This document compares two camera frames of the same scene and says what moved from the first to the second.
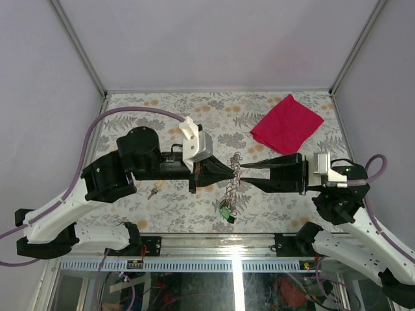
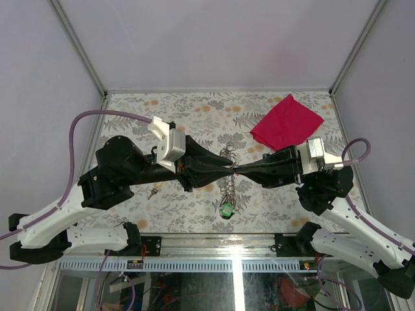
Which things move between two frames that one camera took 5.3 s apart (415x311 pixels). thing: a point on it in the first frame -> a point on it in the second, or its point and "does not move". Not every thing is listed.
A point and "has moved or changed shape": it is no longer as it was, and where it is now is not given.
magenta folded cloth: (287, 127) does not move
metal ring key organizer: (233, 183) has moved or changed shape
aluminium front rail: (222, 253) does not move
